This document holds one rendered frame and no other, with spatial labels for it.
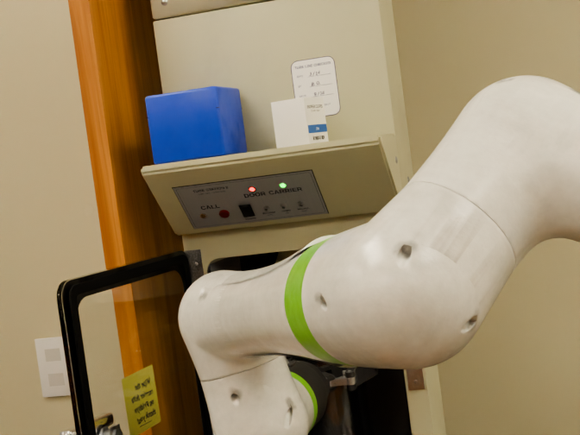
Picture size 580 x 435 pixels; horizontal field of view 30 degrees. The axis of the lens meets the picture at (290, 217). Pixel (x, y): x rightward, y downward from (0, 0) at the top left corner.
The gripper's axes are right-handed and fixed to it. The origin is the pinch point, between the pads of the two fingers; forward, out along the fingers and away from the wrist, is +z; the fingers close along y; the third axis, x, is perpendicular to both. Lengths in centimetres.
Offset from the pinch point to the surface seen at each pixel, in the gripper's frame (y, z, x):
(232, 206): 6.6, -14.6, -24.6
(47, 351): 64, 33, 0
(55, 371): 63, 34, 4
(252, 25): 2.3, -8.8, -48.6
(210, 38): 8.5, -8.8, -47.8
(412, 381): -13.3, -8.8, 1.9
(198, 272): 14.9, -8.9, -15.9
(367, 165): -12.8, -17.6, -27.8
